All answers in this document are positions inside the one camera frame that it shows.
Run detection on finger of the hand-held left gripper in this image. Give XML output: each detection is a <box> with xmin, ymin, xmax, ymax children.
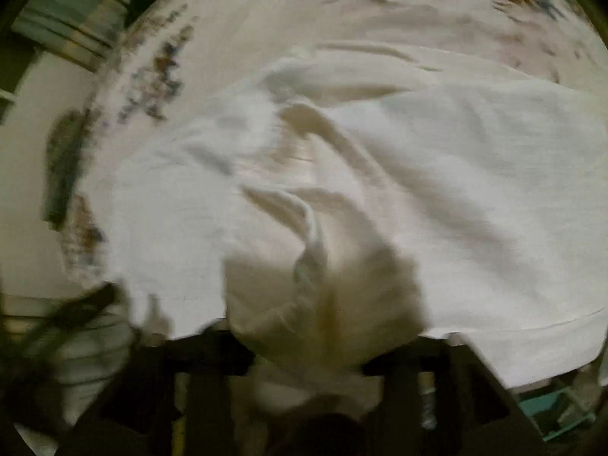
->
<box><xmin>9</xmin><ymin>282</ymin><xmax>119</xmax><ymax>347</ymax></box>

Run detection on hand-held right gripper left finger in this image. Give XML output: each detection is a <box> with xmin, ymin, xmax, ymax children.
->
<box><xmin>66</xmin><ymin>328</ymin><xmax>255</xmax><ymax>456</ymax></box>

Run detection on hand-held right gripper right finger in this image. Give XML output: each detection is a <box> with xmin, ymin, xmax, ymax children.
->
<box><xmin>363</xmin><ymin>336</ymin><xmax>549</xmax><ymax>456</ymax></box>

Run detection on white pants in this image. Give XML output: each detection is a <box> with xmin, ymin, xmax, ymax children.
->
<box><xmin>78</xmin><ymin>47</ymin><xmax>608</xmax><ymax>421</ymax></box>

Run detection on teal plastic object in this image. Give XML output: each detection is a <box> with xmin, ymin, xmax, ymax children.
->
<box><xmin>520</xmin><ymin>375</ymin><xmax>602</xmax><ymax>443</ymax></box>

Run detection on striped green curtain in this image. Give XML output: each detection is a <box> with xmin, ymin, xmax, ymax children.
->
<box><xmin>9</xmin><ymin>0</ymin><xmax>141</xmax><ymax>70</ymax></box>

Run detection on floral bed sheet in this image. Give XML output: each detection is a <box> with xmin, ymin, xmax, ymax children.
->
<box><xmin>45</xmin><ymin>0</ymin><xmax>608</xmax><ymax>290</ymax></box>

